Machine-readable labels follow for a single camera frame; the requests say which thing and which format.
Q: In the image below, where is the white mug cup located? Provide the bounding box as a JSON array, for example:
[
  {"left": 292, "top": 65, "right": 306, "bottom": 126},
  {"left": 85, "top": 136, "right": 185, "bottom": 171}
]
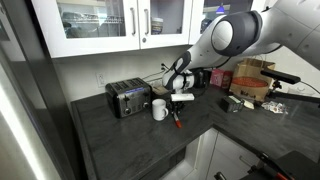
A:
[{"left": 152, "top": 99, "right": 169, "bottom": 121}]

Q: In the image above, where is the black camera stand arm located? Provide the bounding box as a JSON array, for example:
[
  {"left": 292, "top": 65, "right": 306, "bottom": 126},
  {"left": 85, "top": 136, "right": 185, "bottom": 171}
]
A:
[{"left": 260, "top": 68, "right": 320, "bottom": 104}]

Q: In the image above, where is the black chrome toaster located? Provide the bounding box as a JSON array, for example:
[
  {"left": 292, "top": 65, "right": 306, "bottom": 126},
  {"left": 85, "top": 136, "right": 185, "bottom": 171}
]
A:
[{"left": 105, "top": 78, "right": 151, "bottom": 118}]

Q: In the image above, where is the crumpled plastic wrapper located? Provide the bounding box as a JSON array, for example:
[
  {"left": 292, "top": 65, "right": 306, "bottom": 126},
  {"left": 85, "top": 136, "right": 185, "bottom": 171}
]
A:
[{"left": 262, "top": 101, "right": 287, "bottom": 114}]

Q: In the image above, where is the brown paper bag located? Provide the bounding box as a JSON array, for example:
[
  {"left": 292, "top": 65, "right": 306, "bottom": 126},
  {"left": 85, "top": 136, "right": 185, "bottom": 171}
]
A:
[{"left": 229, "top": 58, "right": 275, "bottom": 102}]

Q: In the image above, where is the stainless steel refrigerator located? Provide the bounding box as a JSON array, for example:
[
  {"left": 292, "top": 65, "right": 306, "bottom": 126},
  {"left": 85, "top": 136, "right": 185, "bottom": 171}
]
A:
[{"left": 0, "top": 0, "right": 84, "bottom": 180}]

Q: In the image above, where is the small black box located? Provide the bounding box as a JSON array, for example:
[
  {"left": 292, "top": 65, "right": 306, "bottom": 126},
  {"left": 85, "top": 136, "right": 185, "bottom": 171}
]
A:
[{"left": 220, "top": 95, "right": 244, "bottom": 113}]

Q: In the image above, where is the white upper cabinet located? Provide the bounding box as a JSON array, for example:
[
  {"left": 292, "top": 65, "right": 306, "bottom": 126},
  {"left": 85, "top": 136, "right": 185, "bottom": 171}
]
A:
[{"left": 31, "top": 0, "right": 267, "bottom": 58}]

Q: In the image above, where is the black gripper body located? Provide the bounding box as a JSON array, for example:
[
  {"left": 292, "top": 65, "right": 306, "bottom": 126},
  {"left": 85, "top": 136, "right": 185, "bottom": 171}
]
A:
[{"left": 169, "top": 101, "right": 185, "bottom": 114}]

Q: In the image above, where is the orange capped marker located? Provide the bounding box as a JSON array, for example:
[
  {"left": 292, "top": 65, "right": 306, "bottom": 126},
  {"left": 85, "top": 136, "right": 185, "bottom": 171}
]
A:
[{"left": 173, "top": 112, "right": 182, "bottom": 128}]

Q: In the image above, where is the pink box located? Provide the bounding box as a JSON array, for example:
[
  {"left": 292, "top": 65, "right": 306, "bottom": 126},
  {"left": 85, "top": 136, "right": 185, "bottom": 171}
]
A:
[{"left": 210, "top": 69, "right": 233, "bottom": 89}]

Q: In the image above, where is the wall power outlet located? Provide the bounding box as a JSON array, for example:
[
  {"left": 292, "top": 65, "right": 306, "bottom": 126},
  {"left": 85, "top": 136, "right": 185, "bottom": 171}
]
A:
[{"left": 96, "top": 73, "right": 105, "bottom": 88}]

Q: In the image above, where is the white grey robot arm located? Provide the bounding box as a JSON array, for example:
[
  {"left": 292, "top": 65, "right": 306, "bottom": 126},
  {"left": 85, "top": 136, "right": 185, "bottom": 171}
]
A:
[{"left": 162, "top": 0, "right": 320, "bottom": 90}]

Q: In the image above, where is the white lower cabinet door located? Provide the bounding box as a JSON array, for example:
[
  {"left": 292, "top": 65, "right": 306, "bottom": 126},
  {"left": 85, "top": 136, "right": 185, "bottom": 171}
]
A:
[{"left": 206, "top": 133, "right": 259, "bottom": 180}]

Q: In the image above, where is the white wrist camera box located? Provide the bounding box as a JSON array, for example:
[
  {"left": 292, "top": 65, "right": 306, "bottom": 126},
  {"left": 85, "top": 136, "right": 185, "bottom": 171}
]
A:
[{"left": 171, "top": 93, "right": 195, "bottom": 102}]

